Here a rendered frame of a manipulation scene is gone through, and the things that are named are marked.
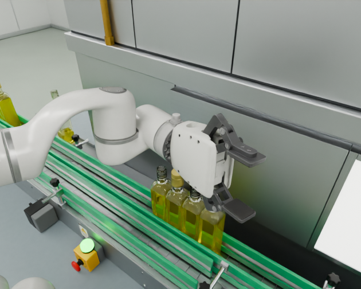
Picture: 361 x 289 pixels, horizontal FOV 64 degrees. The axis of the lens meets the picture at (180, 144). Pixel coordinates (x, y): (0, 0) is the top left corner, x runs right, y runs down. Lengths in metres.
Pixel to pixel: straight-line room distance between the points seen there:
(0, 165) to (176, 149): 0.25
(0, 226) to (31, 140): 0.92
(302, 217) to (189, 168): 0.45
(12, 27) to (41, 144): 6.43
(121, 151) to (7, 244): 0.85
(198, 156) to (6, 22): 6.50
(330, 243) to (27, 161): 0.72
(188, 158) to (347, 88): 0.36
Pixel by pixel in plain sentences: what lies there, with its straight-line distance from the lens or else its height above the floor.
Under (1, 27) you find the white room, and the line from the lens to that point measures 6.78.
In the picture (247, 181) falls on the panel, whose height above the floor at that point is 1.12.
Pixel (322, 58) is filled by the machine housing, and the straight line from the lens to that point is 0.65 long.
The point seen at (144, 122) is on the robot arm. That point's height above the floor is 1.40.
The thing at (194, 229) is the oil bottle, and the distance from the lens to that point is 0.85.
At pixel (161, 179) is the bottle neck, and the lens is 0.82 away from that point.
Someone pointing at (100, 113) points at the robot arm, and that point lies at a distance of 0.49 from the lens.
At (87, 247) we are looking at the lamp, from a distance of 1.04.
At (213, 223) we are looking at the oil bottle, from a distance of 0.77.
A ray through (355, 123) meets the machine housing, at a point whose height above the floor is 1.38.
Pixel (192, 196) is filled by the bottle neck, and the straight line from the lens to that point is 0.78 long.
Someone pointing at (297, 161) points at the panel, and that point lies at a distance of 0.73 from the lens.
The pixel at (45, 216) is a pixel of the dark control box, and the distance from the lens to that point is 1.22.
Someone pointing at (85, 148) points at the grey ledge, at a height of 0.88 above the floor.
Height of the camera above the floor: 1.68
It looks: 37 degrees down
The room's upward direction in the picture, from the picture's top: straight up
